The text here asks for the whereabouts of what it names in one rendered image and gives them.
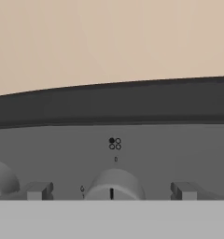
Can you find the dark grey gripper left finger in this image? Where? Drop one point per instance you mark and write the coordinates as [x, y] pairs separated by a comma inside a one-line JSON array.
[[39, 190]]

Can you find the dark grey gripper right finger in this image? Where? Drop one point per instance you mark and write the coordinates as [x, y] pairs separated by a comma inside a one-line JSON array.
[[183, 190]]

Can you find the grey stove knob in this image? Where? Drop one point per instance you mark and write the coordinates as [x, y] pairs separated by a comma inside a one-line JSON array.
[[3, 180], [115, 185]]

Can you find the grey stove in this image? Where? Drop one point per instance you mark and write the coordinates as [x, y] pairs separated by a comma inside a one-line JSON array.
[[154, 124]]

